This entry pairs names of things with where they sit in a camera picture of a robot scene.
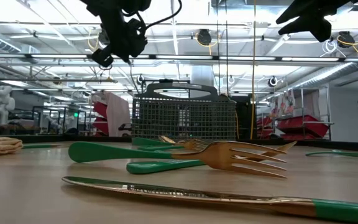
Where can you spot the green exit sign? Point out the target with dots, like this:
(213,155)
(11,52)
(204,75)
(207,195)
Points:
(76,114)

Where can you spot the red storage bins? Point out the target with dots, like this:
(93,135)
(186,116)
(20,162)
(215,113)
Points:
(300,124)
(99,112)

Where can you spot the grey mesh cutlery basket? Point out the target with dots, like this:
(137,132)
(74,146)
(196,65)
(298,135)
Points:
(197,121)

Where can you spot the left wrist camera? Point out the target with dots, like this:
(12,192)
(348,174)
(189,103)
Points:
(102,57)

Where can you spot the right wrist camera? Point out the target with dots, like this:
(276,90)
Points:
(322,31)

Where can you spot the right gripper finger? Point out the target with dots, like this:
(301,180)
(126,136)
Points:
(300,25)
(297,12)

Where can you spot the pale pink hanging sheet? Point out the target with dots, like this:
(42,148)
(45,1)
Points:
(118,115)

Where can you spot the metal shelving rack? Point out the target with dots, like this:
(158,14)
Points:
(328,102)

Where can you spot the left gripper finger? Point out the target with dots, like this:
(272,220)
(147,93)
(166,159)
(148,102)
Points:
(101,6)
(134,5)

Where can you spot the black cabinet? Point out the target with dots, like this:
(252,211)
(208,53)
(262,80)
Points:
(242,118)

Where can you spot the colourful hanging bags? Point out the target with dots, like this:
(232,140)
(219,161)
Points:
(286,102)

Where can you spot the black table frame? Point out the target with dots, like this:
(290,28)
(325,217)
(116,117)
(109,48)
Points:
(322,144)

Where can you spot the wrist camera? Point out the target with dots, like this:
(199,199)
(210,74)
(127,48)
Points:
(322,31)
(102,57)

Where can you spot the white robot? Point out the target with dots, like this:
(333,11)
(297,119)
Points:
(2,102)

